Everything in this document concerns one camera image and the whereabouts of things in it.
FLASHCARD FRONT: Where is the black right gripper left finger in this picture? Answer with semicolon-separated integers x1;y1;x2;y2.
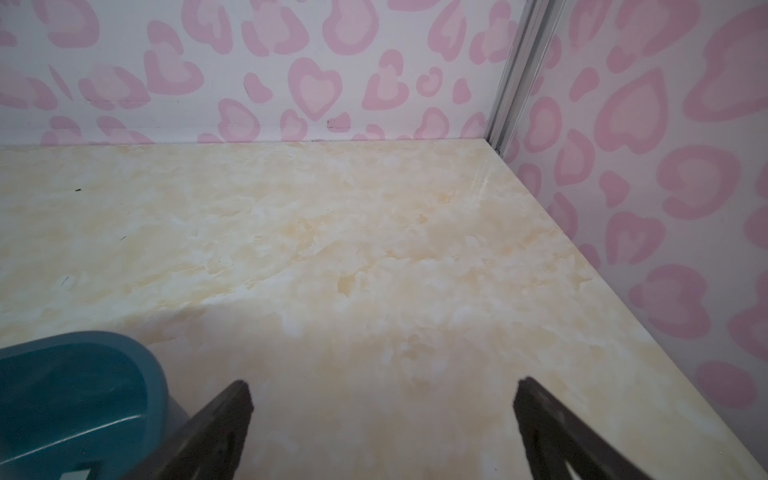
122;380;254;480

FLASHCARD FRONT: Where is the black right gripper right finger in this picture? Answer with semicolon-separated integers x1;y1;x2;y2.
513;377;650;480

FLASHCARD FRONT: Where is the teal plastic tray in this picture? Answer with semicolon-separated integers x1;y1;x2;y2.
1;331;189;479

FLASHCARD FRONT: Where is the aluminium corner frame post right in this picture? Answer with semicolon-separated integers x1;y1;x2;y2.
485;0;567;157

